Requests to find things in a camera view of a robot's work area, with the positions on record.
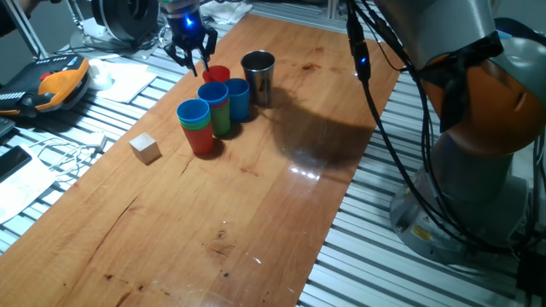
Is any white charger cable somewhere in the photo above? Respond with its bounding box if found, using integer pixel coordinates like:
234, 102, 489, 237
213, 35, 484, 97
27, 131, 107, 180

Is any clear glass beaker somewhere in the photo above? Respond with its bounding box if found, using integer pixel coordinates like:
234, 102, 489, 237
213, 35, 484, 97
157, 16, 174, 49

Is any stainless steel cup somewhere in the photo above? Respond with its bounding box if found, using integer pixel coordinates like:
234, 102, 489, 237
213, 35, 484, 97
241, 49, 276, 107

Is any small wooden cube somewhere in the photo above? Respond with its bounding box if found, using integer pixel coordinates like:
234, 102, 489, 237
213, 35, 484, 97
129, 131, 163, 166

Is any black round spool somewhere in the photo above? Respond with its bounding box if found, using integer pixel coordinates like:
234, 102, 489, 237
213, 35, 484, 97
90, 0, 160, 43

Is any aluminium frame beam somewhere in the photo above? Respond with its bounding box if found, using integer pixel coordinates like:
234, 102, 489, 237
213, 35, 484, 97
324, 0, 342, 20

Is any white plastic adapter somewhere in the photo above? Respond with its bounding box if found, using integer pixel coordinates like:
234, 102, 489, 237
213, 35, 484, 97
87, 58, 114, 91

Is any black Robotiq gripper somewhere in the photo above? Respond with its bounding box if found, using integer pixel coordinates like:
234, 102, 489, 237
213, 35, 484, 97
163, 6, 218, 78

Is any wooden work board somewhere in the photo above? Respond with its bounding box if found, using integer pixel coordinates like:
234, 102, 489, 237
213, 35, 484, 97
0, 12, 405, 307

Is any white paper sheet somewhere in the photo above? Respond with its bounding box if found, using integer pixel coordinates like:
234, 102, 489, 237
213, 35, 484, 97
91, 61, 158, 104
0, 143, 56, 225

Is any white tissue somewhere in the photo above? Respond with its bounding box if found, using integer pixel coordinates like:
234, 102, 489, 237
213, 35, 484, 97
200, 0, 253, 26

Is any black smartphone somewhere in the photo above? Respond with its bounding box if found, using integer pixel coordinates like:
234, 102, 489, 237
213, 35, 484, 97
0, 145, 33, 183

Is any grey metal stand leg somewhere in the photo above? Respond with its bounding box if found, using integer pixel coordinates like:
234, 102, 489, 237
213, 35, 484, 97
3, 0, 50, 61
66, 0, 93, 42

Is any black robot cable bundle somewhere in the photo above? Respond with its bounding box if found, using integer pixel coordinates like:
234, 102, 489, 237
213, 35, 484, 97
345, 0, 546, 257

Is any orange black teach pendant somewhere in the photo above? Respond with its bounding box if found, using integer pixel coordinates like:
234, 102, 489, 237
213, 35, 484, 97
0, 54, 91, 119

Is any blue plastic cup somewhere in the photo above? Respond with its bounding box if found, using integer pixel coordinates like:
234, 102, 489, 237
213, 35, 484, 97
197, 81, 230, 107
224, 78, 251, 123
176, 98, 212, 125

